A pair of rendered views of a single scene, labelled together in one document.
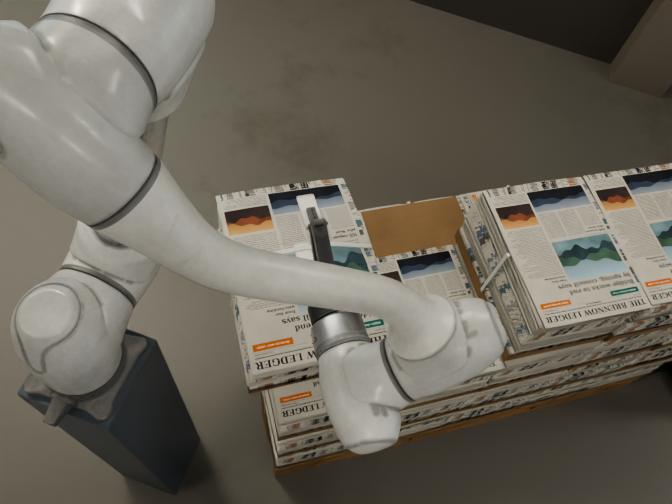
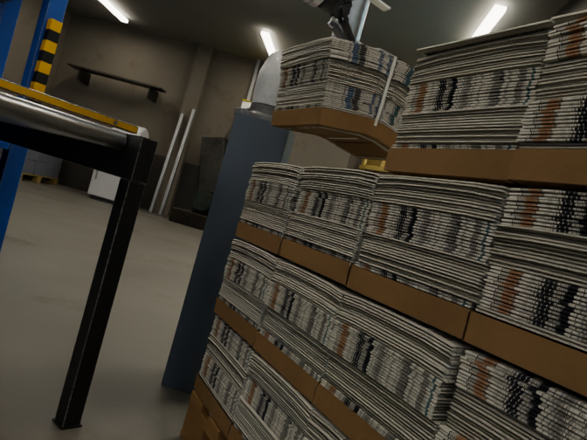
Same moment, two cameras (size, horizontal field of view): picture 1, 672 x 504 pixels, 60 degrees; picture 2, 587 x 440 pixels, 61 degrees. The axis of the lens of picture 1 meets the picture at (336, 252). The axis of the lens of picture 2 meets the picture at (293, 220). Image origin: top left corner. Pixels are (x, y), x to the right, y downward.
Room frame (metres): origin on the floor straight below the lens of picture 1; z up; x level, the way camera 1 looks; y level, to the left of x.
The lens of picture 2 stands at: (0.39, -1.41, 0.71)
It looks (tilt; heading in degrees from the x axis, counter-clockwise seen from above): 1 degrees down; 87
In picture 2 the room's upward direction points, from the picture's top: 16 degrees clockwise
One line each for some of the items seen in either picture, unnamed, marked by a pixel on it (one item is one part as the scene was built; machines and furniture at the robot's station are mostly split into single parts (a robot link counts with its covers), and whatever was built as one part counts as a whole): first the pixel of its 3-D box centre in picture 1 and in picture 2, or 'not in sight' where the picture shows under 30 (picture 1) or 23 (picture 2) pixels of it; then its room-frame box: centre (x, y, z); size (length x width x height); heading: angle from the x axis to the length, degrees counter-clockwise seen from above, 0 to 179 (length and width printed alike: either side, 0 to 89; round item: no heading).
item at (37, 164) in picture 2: not in sight; (27, 147); (-4.06, 7.84, 0.55); 1.17 x 0.75 x 1.11; 82
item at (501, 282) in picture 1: (541, 267); (528, 145); (0.81, -0.52, 0.95); 0.38 x 0.29 x 0.23; 25
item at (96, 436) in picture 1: (135, 423); (231, 255); (0.31, 0.44, 0.50); 0.20 x 0.20 x 1.00; 82
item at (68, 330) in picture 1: (67, 330); (281, 81); (0.32, 0.44, 1.17); 0.18 x 0.16 x 0.22; 173
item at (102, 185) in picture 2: not in sight; (121, 163); (-2.38, 7.85, 0.74); 0.74 x 0.63 x 1.47; 81
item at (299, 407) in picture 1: (438, 354); (391, 389); (0.74, -0.40, 0.42); 1.17 x 0.39 x 0.83; 116
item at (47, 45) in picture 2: not in sight; (42, 67); (-0.79, 0.99, 1.05); 0.05 x 0.05 x 0.45; 46
